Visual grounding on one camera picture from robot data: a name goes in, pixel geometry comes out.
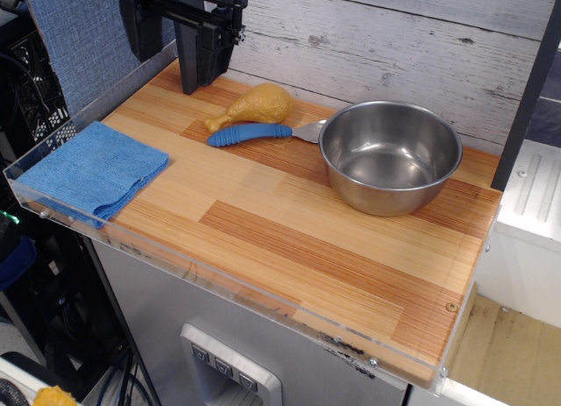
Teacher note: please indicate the clear acrylic table guard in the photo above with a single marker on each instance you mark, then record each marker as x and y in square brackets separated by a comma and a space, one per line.
[259, 224]

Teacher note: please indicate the blue folded cloth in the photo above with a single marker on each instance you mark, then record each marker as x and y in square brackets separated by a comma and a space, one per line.
[94, 175]

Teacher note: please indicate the blue-handled metal spoon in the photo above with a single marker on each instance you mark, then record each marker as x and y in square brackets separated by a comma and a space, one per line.
[240, 133]

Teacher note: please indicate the yellow toy chicken drumstick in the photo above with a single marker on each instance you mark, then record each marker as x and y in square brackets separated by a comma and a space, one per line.
[265, 103]

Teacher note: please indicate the yellow object at bottom left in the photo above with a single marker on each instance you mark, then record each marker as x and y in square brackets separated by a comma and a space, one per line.
[53, 396]

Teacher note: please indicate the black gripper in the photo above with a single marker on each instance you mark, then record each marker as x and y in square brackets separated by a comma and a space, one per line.
[220, 29]

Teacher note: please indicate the metal pot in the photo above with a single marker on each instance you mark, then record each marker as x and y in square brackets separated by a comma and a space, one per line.
[387, 158]

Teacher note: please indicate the black plastic crate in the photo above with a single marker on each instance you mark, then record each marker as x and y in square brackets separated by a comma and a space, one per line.
[38, 97]

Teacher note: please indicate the dark grey right post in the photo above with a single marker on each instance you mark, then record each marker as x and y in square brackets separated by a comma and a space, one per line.
[537, 78]

